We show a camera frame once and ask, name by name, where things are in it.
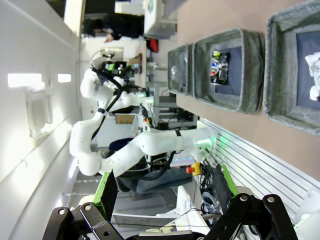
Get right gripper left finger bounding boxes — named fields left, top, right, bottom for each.
left=41, top=169, right=126, bottom=240

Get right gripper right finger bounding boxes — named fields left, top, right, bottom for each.
left=206, top=163, right=299, bottom=240

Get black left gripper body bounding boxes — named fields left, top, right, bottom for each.
left=100, top=60, right=126, bottom=78

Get crushed clear plastic bottle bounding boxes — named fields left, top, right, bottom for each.
left=168, top=64, right=180, bottom=81

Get colourful foil wrapper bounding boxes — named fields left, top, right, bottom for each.
left=210, top=50, right=231, bottom=86

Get white paper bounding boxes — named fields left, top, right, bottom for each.
left=304, top=51, right=320, bottom=102

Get bystander in black clothes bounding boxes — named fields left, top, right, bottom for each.
left=82, top=13, right=146, bottom=42

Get red bag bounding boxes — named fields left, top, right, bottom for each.
left=149, top=38, right=160, bottom=53

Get cardboard box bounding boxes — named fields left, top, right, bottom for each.
left=114, top=113, right=137, bottom=126

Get white table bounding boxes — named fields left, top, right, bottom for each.
left=143, top=0, right=161, bottom=32

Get grey fabric basket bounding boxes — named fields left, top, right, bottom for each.
left=262, top=0, right=320, bottom=137
left=192, top=27, right=266, bottom=115
left=166, top=44, right=195, bottom=97

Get red emergency stop button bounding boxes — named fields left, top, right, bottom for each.
left=185, top=161, right=202, bottom=176

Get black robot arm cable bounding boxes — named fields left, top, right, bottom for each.
left=90, top=49, right=126, bottom=141

